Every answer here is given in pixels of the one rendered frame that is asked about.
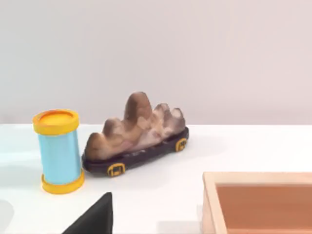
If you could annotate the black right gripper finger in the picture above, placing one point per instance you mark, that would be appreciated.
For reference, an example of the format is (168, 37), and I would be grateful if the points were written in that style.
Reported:
(98, 217)

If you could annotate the blue and yellow cylinder container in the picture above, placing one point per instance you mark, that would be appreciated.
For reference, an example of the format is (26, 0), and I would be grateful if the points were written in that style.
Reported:
(59, 153)

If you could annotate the brown rock ornament on black base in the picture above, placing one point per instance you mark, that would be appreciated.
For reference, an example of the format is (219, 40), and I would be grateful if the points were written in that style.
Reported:
(136, 136)

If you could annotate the shallow salmon-coloured box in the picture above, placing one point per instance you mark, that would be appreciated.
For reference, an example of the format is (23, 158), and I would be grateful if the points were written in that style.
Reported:
(260, 207)

